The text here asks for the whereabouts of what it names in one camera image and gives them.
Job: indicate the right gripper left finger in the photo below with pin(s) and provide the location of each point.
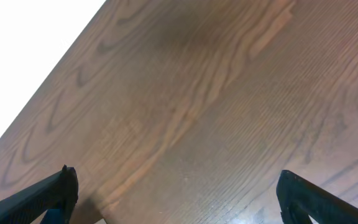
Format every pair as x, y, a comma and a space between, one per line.
54, 197

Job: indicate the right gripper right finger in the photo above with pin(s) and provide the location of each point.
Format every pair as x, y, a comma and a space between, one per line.
302, 202

